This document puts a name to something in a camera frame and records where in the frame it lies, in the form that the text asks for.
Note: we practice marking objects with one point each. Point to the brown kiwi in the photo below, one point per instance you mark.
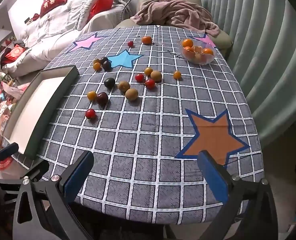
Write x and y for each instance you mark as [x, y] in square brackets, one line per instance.
[123, 86]
[156, 76]
[131, 94]

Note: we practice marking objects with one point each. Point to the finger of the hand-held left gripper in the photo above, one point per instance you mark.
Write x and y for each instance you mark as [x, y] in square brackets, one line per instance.
[39, 171]
[9, 150]

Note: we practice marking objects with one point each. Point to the dark purple plum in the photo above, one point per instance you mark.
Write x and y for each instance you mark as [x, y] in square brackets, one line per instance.
[107, 66]
[109, 82]
[104, 59]
[102, 98]

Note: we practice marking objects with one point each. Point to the red patterned cushion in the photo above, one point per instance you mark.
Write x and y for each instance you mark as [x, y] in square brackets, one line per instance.
[15, 53]

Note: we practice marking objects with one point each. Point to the dark green tray white inside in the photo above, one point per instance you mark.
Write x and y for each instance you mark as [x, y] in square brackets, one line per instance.
[33, 105]

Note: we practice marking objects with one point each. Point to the grey checked star tablecloth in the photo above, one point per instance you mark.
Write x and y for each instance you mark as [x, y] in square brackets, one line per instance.
[138, 142]

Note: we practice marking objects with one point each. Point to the clear glass bowl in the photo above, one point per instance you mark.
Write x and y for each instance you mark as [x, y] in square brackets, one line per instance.
[209, 60]

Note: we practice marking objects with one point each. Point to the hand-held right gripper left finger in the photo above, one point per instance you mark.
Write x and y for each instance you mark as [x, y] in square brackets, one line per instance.
[79, 175]

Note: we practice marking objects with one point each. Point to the orange cherry tomato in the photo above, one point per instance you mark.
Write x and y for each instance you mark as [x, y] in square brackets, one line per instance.
[148, 70]
[96, 60]
[91, 95]
[177, 74]
[97, 66]

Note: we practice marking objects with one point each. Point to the pink blanket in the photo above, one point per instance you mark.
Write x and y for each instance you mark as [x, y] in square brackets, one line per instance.
[178, 12]

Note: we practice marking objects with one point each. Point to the white covered sofa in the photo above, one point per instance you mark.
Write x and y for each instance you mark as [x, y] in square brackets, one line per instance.
[50, 32]

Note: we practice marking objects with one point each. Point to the pale green curtain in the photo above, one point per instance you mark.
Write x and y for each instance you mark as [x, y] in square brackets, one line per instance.
[253, 45]

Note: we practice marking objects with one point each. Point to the plain red cushion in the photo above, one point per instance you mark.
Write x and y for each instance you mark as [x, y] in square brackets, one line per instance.
[100, 6]

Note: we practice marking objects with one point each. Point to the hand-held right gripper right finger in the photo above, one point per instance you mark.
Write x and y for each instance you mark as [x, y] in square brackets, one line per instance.
[213, 177]

